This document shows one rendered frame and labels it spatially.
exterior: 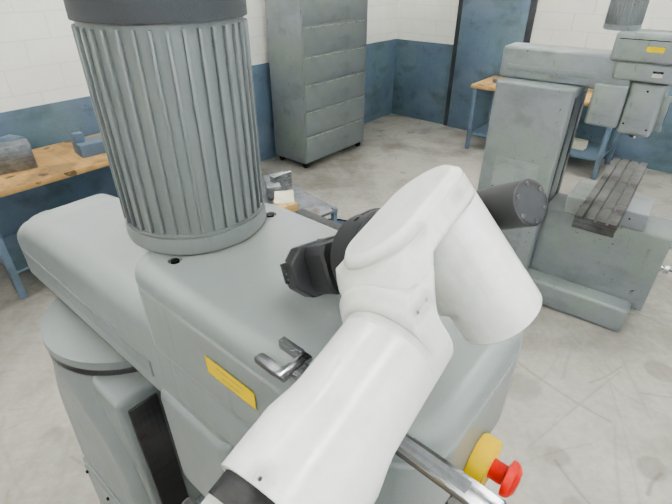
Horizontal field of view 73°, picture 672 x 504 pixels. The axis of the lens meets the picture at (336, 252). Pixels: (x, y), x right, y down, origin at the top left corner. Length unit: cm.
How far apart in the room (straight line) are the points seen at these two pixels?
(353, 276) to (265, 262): 33
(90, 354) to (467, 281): 86
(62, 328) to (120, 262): 28
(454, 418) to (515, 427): 252
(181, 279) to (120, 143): 18
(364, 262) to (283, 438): 11
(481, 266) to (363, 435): 14
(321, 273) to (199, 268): 21
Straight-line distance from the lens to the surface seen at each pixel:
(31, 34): 477
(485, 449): 54
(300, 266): 46
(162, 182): 60
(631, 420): 327
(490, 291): 32
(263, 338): 49
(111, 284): 88
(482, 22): 745
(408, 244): 26
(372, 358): 25
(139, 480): 118
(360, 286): 27
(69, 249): 103
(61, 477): 296
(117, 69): 58
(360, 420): 24
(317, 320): 50
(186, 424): 84
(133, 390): 100
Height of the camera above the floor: 222
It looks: 32 degrees down
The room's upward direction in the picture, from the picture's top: straight up
